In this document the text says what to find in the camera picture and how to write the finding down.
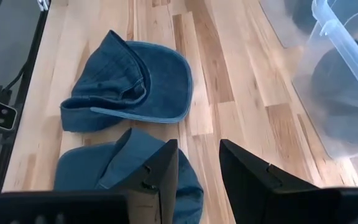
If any black metal table frame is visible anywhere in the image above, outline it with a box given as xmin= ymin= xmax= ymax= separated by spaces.
xmin=0 ymin=0 xmax=51 ymax=195

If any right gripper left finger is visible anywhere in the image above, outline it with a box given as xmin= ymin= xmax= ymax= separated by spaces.
xmin=112 ymin=139 xmax=180 ymax=224

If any dark blue denim cap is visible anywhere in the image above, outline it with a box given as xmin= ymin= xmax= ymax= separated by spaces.
xmin=60 ymin=29 xmax=194 ymax=133

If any table-level camera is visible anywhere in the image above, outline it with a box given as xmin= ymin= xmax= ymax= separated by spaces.
xmin=0 ymin=101 xmax=18 ymax=131

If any clear plastic bin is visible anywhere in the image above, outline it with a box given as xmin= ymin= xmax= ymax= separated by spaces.
xmin=291 ymin=0 xmax=358 ymax=160
xmin=259 ymin=0 xmax=316 ymax=50

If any navy blue cap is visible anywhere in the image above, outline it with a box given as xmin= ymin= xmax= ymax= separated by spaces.
xmin=309 ymin=46 xmax=358 ymax=146

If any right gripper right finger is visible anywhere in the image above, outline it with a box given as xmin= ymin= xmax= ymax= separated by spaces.
xmin=219 ymin=139 xmax=343 ymax=224

